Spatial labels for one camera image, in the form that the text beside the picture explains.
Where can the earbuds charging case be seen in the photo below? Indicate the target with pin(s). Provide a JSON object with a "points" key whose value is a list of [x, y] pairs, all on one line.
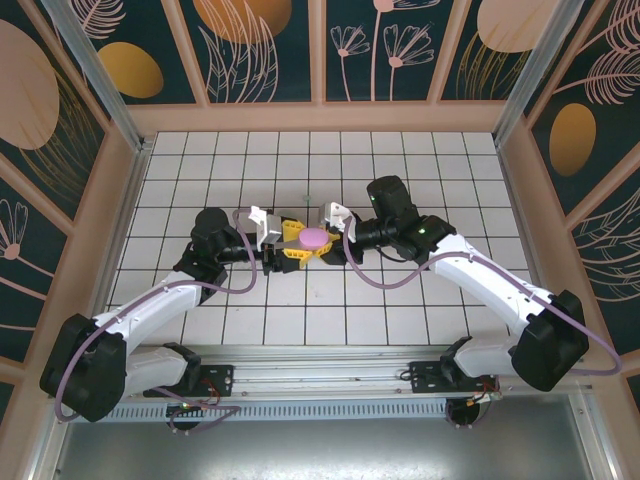
{"points": [[315, 238]]}

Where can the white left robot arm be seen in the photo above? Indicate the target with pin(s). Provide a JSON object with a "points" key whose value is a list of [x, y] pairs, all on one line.
{"points": [[150, 305]]}

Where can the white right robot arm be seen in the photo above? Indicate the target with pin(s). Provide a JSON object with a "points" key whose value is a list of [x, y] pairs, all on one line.
{"points": [[490, 280]]}

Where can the grey metal sheet panel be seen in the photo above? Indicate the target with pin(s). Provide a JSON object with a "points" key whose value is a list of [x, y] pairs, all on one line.
{"points": [[320, 450]]}

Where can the aluminium side rail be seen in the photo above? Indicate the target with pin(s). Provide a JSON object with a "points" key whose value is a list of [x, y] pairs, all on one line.
{"points": [[525, 225], [122, 210]]}

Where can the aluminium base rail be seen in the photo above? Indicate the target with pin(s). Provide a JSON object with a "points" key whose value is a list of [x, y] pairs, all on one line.
{"points": [[320, 372]]}

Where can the aluminium corner post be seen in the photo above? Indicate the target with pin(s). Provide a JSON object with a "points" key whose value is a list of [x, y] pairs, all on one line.
{"points": [[100, 85], [540, 65]]}

